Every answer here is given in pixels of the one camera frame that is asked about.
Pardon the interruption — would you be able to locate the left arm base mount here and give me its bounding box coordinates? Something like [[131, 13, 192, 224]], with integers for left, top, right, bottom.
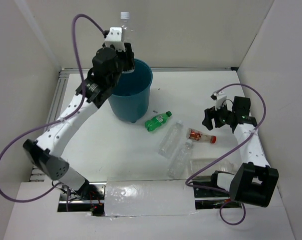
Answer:
[[57, 181, 106, 217]]

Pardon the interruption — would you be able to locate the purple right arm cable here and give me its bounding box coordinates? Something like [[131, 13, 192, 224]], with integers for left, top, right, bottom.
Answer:
[[185, 83, 267, 226]]

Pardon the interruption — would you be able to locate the aluminium frame rail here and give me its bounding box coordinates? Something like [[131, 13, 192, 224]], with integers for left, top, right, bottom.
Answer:
[[32, 66, 239, 176]]

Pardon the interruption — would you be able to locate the teal plastic bin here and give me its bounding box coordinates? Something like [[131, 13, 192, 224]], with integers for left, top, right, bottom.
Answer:
[[108, 59, 153, 123]]

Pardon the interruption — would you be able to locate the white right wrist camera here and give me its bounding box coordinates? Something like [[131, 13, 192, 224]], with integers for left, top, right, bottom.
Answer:
[[211, 91, 227, 111]]

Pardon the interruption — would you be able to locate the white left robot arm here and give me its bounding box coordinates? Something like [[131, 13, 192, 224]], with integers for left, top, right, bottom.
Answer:
[[23, 42, 135, 200]]

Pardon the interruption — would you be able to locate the red label drink bottle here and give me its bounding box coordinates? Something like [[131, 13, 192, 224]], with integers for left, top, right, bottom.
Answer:
[[186, 128, 217, 144]]

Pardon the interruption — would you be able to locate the green plastic bottle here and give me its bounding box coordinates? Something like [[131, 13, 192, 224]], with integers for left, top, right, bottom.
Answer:
[[144, 111, 172, 132]]

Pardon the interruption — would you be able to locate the white front cover panel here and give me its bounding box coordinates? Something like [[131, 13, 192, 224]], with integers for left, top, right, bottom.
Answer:
[[104, 180, 197, 217]]

